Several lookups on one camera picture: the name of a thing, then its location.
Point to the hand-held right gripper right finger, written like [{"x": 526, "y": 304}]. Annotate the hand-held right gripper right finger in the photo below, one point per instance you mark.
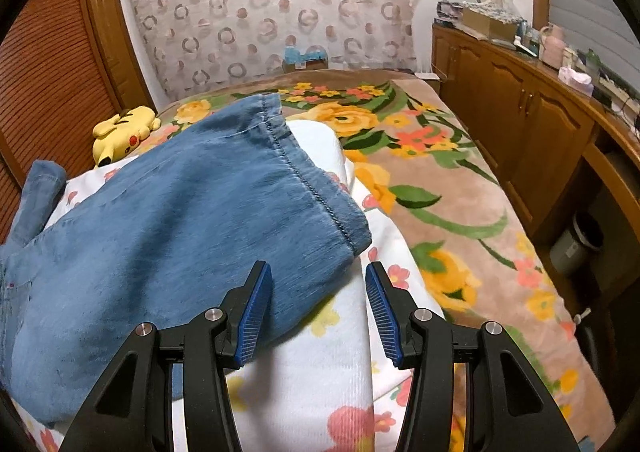
[{"x": 382, "y": 317}]

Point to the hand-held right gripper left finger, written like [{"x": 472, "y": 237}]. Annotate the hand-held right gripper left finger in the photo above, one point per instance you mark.
[{"x": 252, "y": 317}]

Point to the blue denim pants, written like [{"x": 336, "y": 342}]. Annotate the blue denim pants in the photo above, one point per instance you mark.
[{"x": 175, "y": 242}]

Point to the white floral quilt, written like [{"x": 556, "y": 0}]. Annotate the white floral quilt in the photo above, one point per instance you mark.
[{"x": 320, "y": 382}]

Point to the brown floral blanket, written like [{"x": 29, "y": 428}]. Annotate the brown floral blanket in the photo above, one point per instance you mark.
[{"x": 450, "y": 197}]

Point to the grey trash bin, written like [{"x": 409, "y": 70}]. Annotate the grey trash bin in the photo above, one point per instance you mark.
[{"x": 575, "y": 247}]

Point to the yellow plush toy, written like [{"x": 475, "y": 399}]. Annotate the yellow plush toy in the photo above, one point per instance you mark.
[{"x": 125, "y": 129}]

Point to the wooden sideboard cabinet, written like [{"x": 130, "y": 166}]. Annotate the wooden sideboard cabinet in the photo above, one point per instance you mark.
[{"x": 525, "y": 121}]

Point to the white flat box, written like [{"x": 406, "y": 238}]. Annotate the white flat box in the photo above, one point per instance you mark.
[{"x": 429, "y": 75}]

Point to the blue item on box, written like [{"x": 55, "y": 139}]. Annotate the blue item on box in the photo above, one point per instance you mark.
[{"x": 302, "y": 60}]

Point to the pink tissue box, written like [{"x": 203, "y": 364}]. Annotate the pink tissue box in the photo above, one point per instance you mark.
[{"x": 575, "y": 80}]

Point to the circle-patterned sheer curtain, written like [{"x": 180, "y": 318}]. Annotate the circle-patterned sheer curtain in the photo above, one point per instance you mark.
[{"x": 280, "y": 6}]

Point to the cardboard box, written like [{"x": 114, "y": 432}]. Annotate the cardboard box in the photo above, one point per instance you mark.
[{"x": 492, "y": 24}]

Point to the wooden louvered wardrobe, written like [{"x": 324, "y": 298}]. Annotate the wooden louvered wardrobe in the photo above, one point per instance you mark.
[{"x": 45, "y": 81}]

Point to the pink thermos jug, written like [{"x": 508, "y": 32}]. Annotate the pink thermos jug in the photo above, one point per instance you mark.
[{"x": 555, "y": 49}]

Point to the grey window blind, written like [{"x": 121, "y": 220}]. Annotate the grey window blind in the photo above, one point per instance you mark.
[{"x": 590, "y": 16}]

